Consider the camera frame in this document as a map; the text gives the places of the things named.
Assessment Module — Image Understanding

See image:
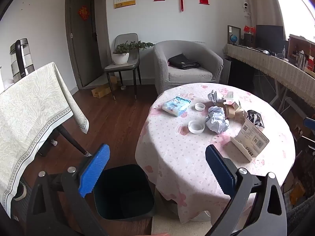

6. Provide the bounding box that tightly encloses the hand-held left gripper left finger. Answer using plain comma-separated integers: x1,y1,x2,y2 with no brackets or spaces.
26,144,110,236

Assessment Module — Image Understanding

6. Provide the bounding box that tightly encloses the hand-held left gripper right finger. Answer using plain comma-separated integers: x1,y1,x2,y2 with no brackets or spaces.
205,145,288,236

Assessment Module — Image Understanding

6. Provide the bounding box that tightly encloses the white torn cardboard box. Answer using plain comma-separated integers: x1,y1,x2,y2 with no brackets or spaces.
230,118,270,163

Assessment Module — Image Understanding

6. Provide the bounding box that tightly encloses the large white lid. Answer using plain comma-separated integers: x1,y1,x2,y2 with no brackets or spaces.
188,120,205,134

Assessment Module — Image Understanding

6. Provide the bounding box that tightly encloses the large paper ball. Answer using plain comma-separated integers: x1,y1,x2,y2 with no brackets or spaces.
205,106,229,134

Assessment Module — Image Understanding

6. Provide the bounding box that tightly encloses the black snack packet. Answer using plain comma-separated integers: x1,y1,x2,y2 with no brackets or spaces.
246,110,266,131

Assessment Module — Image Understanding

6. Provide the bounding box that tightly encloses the dark green trash bin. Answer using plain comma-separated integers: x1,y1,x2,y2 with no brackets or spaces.
93,164,156,220

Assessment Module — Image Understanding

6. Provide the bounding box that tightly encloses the small beige carton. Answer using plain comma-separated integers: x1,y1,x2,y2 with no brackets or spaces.
221,100,248,122

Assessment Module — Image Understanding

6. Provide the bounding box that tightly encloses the small paper ball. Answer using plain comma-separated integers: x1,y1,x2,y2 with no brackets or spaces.
208,90,225,103

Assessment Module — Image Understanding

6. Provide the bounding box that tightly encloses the blue wet wipes packet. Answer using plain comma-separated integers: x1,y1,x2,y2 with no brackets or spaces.
162,96,192,117

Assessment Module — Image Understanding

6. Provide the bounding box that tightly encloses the dark table leg with sock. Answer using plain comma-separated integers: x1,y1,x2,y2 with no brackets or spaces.
59,125,93,158

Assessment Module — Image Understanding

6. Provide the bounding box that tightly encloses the pink printed round tablecloth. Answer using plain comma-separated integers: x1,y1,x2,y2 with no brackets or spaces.
135,82,296,224

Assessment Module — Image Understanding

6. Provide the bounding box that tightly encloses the yellow padded envelope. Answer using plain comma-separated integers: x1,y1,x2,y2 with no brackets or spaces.
289,182,306,206

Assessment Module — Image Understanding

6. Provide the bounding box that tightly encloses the desk with lace cloth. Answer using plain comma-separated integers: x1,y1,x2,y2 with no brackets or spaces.
223,43,315,115

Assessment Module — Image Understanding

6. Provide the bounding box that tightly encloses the open cardboard box on desk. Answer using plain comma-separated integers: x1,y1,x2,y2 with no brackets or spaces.
288,34,315,77

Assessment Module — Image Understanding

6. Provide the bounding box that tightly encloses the black shoe with white sole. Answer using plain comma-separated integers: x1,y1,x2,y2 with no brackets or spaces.
13,183,27,201

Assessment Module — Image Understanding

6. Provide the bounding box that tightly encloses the flat cardboard box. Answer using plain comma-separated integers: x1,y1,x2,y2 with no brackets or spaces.
92,76,118,99

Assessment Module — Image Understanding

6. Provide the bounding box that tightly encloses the table with green-white cloth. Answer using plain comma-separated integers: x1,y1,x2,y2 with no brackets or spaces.
0,61,89,219

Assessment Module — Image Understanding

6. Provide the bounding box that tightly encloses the dark grey fleece cloth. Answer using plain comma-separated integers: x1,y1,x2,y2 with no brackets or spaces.
287,197,315,231

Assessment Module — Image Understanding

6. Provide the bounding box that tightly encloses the black monitor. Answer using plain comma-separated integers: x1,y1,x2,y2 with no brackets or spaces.
256,25,284,50

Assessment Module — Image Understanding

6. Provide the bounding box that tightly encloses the dark speaker box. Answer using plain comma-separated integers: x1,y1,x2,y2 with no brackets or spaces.
244,33,256,48

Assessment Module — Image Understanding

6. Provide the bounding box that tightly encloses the grey chair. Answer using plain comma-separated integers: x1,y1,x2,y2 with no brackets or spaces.
104,33,142,101

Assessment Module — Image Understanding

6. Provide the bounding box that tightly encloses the potted plant in white pot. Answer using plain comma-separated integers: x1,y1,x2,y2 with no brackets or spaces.
112,41,155,65

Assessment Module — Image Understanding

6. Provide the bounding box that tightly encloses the black bag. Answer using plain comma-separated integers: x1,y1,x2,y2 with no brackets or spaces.
168,53,201,70

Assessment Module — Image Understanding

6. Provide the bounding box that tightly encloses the grey door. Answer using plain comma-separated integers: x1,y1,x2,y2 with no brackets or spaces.
65,0,112,90

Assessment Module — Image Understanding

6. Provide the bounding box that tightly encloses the grey armchair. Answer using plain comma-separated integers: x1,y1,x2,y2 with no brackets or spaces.
154,40,224,96

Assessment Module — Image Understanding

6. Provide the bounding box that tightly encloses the glass electric kettle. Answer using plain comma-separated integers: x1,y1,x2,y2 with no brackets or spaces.
9,38,35,84

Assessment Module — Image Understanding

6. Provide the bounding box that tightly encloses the red door decoration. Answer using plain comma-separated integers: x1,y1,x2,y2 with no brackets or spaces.
78,6,90,21

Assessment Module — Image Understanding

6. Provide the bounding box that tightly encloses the picture frame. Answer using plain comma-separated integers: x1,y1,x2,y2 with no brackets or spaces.
227,25,241,45

